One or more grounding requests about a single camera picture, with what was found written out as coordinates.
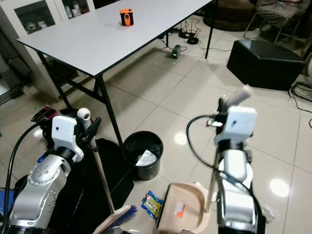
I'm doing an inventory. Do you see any wooden-handled broom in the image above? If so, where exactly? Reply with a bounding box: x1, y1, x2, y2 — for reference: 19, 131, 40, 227
77, 108, 136, 234

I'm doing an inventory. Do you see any beige long-handled dustpan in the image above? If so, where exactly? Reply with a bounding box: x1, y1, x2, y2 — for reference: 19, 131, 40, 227
156, 84, 254, 234

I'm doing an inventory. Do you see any red and black appliance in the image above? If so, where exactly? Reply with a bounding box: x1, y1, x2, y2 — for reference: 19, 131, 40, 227
31, 106, 78, 147

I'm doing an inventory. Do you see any black angular ottoman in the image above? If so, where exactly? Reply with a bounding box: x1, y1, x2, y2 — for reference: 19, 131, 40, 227
227, 39, 306, 92

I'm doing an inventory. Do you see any crumpled white bag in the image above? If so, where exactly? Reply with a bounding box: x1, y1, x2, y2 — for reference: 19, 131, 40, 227
135, 150, 157, 168

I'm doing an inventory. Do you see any black round waste bin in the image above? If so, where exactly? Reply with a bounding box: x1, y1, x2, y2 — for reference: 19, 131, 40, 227
123, 131, 164, 181

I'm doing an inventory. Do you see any small box with green light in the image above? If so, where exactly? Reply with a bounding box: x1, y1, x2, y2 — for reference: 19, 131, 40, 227
171, 44, 183, 59

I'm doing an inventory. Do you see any black router with antennas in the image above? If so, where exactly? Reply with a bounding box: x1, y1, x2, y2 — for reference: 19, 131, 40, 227
178, 20, 201, 45

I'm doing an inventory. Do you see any grey table with black legs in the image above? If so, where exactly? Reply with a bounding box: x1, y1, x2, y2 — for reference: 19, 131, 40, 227
17, 0, 218, 147

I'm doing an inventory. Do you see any brown round seat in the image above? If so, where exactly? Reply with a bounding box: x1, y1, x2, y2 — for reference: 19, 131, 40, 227
202, 0, 257, 32

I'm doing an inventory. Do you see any blue and yellow snack wrapper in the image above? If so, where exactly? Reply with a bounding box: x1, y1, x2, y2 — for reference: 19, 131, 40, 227
140, 191, 164, 219

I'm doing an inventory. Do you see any metal chair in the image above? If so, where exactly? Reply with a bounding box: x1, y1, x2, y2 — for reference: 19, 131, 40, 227
244, 10, 312, 45

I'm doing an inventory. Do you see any small crumpled paper scrap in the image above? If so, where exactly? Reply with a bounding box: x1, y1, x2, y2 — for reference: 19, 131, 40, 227
258, 206, 275, 218

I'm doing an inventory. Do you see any blue plastic item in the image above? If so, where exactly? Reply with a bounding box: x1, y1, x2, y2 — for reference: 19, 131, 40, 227
0, 189, 16, 216

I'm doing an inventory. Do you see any orange and black device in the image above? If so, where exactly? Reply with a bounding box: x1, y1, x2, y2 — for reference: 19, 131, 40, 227
119, 9, 134, 27

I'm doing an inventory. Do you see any seated person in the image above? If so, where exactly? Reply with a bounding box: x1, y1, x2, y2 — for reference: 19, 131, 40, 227
256, 0, 312, 28

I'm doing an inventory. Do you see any white glass-door cabinet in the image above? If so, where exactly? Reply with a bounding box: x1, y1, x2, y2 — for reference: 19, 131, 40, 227
0, 0, 94, 98

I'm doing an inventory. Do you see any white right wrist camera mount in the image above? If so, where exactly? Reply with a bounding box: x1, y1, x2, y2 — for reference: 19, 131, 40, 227
214, 106, 258, 147

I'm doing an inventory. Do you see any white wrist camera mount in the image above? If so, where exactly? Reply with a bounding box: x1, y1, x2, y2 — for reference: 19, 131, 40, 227
214, 106, 258, 147
51, 116, 85, 162

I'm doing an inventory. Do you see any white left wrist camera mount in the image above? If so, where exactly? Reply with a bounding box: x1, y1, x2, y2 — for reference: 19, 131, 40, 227
51, 116, 85, 162

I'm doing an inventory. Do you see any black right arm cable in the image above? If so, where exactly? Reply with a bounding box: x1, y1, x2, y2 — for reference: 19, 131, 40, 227
186, 114, 260, 198

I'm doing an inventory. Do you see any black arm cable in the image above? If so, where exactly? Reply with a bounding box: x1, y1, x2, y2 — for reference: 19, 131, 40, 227
2, 122, 54, 234
186, 114, 260, 198

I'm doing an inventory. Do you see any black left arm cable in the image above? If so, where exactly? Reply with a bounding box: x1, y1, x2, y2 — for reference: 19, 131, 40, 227
2, 122, 54, 234

